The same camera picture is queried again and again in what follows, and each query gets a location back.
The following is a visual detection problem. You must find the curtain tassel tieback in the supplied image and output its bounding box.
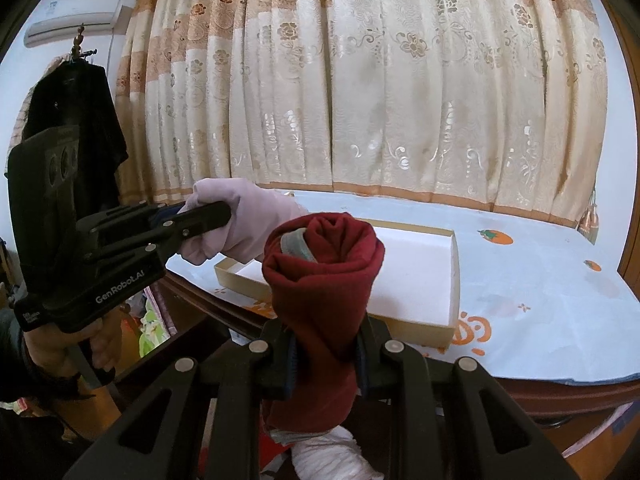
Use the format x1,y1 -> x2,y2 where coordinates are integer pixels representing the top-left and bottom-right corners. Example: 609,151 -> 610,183
577,188 -> 600,245

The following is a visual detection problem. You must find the person's left hand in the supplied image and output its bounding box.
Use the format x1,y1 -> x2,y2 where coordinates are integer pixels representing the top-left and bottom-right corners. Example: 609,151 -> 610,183
24,308 -> 122,377

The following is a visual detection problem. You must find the wooden door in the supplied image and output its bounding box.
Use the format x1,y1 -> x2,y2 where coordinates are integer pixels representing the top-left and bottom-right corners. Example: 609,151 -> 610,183
597,0 -> 639,294

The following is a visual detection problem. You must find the light pink underwear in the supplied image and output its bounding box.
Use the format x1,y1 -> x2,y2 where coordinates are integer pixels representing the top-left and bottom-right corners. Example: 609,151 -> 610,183
179,178 -> 308,266

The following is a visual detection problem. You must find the beige floral curtain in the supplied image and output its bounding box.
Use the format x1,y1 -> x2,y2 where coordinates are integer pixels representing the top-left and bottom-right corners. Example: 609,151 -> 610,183
115,0 -> 608,226

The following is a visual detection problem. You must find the dark red underwear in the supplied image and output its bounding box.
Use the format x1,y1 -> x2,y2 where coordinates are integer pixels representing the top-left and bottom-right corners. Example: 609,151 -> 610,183
262,212 -> 385,434

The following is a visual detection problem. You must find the shallow cardboard tray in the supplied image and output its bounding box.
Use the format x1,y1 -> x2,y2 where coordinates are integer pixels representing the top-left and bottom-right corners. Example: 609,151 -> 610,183
214,216 -> 461,351

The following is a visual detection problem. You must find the black hanging garment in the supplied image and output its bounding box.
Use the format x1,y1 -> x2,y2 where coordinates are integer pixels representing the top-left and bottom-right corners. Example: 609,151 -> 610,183
23,61 -> 128,210

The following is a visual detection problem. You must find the white air conditioner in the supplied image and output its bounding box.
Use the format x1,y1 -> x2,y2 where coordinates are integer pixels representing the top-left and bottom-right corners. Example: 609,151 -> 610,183
24,0 -> 122,48

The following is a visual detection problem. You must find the white dotted underwear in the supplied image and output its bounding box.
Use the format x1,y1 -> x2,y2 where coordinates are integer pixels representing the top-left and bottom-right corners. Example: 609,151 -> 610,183
269,426 -> 384,480

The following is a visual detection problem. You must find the wooden coat rack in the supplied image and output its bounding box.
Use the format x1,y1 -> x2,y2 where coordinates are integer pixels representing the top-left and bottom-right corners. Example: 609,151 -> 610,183
68,24 -> 98,62

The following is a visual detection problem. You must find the green cartoon bag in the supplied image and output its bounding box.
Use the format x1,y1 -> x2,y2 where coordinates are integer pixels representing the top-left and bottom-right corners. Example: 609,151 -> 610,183
139,299 -> 170,358

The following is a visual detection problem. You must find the white persimmon print tablecloth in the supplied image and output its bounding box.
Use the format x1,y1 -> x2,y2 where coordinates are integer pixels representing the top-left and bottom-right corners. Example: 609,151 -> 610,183
164,188 -> 640,386

